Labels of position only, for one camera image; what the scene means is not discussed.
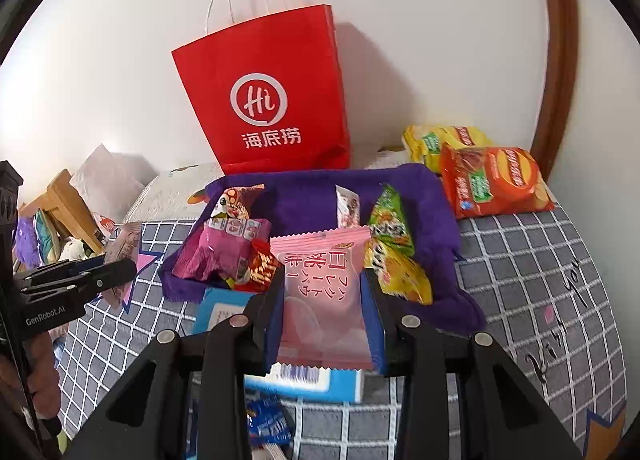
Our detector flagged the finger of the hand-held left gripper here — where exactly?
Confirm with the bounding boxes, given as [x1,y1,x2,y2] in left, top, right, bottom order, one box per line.
[21,259,138,302]
[22,258,108,286]

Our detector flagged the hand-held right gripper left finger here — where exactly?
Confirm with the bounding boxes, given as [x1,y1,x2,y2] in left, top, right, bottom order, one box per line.
[62,280,287,460]

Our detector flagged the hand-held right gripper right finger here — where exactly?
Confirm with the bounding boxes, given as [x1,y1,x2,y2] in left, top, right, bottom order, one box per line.
[361,267,583,460]

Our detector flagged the brown pink snack packet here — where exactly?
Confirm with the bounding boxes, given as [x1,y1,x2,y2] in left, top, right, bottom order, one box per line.
[102,221,145,267]

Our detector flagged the yellow snack packet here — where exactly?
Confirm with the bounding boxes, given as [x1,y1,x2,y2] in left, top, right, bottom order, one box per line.
[364,239,433,305]

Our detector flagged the pale pink snack packet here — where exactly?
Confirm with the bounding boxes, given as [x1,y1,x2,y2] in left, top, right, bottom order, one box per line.
[270,226,373,372]

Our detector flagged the red candy packet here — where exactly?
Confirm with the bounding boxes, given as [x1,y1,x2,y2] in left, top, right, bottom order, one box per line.
[234,239,280,292]

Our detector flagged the magenta snack packet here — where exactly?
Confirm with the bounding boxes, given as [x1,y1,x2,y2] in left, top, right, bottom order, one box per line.
[171,217,273,286]

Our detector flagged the purple fabric tray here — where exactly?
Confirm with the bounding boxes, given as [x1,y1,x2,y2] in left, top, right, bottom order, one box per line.
[159,163,487,336]

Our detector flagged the white red small snack packet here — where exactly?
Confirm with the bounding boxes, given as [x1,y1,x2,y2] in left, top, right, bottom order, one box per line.
[335,185,362,229]

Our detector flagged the person's left hand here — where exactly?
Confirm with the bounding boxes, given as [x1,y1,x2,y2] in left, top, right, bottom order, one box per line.
[24,329,59,396]

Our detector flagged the white plush toy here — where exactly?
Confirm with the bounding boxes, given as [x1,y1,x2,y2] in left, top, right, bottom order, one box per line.
[59,237,95,262]

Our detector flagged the purple soft item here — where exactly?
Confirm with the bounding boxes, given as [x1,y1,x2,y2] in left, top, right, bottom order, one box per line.
[14,215,42,270]

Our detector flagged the wooden furniture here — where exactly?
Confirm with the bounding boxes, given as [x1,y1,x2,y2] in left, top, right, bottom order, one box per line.
[20,169,108,257]

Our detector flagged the blue cardboard box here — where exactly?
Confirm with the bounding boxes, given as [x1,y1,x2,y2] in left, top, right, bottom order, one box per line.
[192,287,364,404]

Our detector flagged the blue snack packet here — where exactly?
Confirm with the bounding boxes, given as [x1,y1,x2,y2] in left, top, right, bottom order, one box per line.
[246,395,293,451]

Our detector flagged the green snack packet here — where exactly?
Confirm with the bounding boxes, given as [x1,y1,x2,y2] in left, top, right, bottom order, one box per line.
[367,184,416,257]

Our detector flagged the fruit print bed sheet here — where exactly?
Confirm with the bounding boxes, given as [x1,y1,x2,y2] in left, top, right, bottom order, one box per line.
[122,144,417,223]

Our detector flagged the panda print snack packet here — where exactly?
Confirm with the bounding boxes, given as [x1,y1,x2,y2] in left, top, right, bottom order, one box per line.
[209,183,266,223]

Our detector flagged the grey grid blanket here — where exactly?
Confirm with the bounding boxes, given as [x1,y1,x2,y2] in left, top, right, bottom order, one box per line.
[52,205,628,460]

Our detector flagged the orange chips bag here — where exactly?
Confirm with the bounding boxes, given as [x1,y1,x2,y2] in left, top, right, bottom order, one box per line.
[440,144,557,220]

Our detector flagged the yellow chips bag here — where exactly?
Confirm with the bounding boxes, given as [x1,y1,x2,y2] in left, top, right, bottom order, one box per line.
[403,124,493,175]

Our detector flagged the red paper bag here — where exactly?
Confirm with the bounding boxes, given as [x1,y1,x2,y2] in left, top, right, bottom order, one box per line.
[171,0,351,176]

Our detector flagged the brown wooden door frame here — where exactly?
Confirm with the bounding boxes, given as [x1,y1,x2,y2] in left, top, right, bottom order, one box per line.
[530,0,581,181]

